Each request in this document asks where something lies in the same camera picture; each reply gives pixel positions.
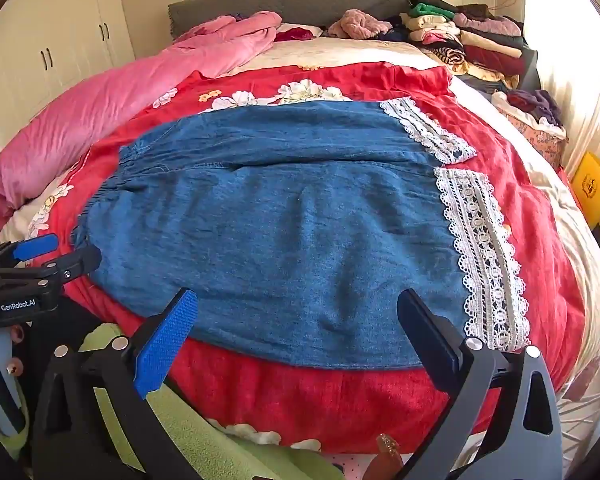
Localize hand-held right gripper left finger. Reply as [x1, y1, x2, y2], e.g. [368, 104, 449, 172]
[32, 287, 203, 480]

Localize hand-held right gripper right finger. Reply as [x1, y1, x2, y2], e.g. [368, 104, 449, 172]
[396, 288, 563, 480]

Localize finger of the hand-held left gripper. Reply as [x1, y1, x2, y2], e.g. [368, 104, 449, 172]
[0, 233, 60, 273]
[30, 245, 102, 283]

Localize blue denim pants lace trim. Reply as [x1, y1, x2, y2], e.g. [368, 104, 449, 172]
[71, 97, 531, 371]

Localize person's left hand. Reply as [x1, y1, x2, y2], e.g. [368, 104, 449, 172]
[7, 324, 28, 377]

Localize green fleece garment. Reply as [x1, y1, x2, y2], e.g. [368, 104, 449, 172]
[77, 322, 346, 480]

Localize red floral blanket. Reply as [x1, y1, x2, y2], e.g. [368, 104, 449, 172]
[27, 60, 588, 456]

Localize brown glittery strip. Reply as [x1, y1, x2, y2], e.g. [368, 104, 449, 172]
[375, 434, 402, 480]

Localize pink quilt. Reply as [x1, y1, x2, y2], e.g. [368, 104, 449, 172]
[0, 10, 283, 241]

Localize white slatted rack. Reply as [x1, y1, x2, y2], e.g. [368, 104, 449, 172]
[555, 380, 600, 456]

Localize yellow bag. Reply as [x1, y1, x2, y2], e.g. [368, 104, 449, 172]
[570, 151, 600, 228]

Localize cream wardrobe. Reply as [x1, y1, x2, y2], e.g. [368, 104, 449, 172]
[0, 0, 136, 201]

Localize floral storage box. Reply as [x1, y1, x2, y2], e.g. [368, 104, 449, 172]
[491, 91, 568, 168]

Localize purple clothes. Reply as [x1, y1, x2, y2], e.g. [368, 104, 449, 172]
[505, 89, 563, 126]

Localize pile of folded clothes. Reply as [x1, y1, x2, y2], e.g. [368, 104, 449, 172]
[390, 0, 538, 91]

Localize dark red garment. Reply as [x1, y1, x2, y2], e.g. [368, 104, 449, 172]
[275, 26, 315, 43]

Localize pink fuzzy garment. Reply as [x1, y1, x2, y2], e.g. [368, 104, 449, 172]
[327, 8, 393, 41]

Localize grey bed headboard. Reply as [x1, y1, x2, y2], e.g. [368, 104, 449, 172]
[167, 0, 413, 41]

